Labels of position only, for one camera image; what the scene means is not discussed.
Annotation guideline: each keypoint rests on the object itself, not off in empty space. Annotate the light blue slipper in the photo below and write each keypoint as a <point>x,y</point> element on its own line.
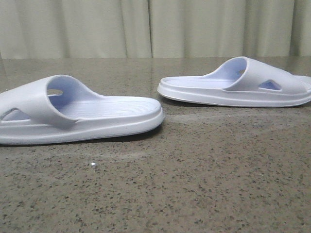
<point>59,109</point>
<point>242,82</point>

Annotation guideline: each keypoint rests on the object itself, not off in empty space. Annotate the beige curtain backdrop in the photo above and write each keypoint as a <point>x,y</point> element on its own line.
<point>154,28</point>

